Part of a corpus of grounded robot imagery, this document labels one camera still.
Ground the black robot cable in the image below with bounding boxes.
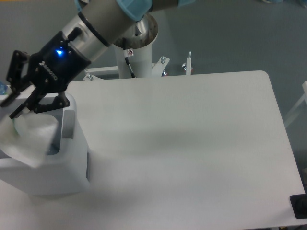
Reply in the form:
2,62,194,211
121,37,137,79

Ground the white frame at right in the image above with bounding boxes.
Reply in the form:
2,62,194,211
284,81,307,128

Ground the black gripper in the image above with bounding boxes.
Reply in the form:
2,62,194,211
0,27,91,119

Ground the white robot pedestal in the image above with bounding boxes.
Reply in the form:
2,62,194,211
82,14,195,81

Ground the blue patterned object at left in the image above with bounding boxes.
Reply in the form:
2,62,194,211
0,81,8,95

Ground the clear plastic wrapper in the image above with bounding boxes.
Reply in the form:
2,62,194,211
0,113,59,168

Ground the white trash can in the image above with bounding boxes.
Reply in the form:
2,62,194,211
0,94,90,195

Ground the black device at table edge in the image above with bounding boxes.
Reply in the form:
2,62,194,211
290,194,307,219

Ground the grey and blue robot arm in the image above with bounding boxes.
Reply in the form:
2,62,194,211
0,0,189,119

